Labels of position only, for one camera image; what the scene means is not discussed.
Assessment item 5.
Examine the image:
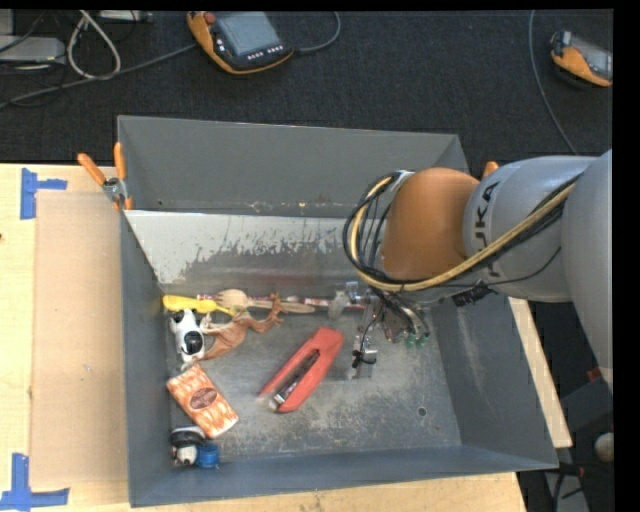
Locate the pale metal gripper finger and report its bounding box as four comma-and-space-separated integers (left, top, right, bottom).
346, 335, 380, 381
327, 281, 374, 321

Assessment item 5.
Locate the red utility knife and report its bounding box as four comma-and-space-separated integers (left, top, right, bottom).
256, 326, 347, 414

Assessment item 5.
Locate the grey metal bin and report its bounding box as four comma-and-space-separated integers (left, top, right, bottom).
115, 114, 560, 509

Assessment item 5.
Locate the brown toy animal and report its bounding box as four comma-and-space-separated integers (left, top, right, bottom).
199, 293, 290, 362

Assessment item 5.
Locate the yellow plastic toy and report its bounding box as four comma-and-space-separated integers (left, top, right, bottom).
161, 294, 236, 317

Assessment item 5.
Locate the orange patterned packet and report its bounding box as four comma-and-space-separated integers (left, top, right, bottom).
165, 363, 240, 440

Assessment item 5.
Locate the black and white toy cow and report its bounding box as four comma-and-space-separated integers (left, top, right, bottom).
168, 308, 207, 365

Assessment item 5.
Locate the small blue cup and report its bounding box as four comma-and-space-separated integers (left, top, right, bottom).
194, 442, 222, 470

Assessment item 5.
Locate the small black and white toy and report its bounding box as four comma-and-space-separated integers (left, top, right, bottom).
169, 425, 207, 468

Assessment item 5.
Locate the brown cardboard board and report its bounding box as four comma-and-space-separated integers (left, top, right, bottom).
28, 189, 130, 492

